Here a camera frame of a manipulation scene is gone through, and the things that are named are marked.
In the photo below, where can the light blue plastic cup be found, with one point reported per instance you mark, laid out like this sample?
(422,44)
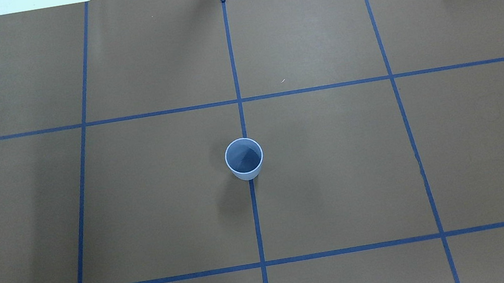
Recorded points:
(244,157)

